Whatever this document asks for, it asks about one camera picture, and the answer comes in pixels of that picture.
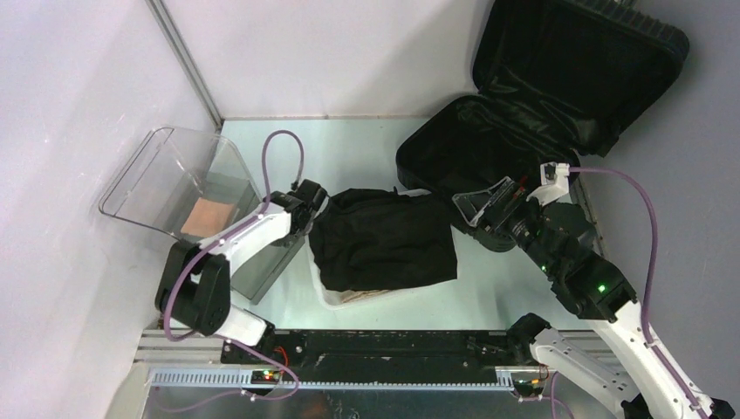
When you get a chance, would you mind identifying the aluminium frame rail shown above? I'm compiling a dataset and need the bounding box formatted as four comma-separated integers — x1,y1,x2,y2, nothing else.
135,329,626,395

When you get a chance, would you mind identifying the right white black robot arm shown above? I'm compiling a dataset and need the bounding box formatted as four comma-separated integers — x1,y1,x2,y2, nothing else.
452,177,737,418

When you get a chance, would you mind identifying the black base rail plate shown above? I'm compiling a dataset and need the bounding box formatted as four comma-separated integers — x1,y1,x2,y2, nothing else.
256,329,542,385

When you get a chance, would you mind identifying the white perforated plastic basket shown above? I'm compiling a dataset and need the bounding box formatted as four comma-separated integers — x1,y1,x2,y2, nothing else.
305,188,458,311

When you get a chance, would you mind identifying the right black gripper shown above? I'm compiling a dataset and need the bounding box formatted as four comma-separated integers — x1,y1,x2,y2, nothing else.
451,175,558,275

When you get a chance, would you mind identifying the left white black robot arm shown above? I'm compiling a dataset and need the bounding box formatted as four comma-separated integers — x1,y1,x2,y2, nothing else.
154,180,327,364

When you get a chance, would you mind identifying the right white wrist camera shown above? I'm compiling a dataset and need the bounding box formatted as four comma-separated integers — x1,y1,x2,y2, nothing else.
526,161,570,207

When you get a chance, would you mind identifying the beige cloth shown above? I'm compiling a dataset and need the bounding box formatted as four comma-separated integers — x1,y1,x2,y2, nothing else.
339,290,396,305

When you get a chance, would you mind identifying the clear acrylic bin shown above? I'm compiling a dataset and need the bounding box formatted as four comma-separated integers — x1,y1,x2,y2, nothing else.
99,127,291,305

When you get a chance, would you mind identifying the black ribbed hard-shell suitcase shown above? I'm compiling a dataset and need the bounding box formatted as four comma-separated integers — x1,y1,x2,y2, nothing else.
395,0,691,253

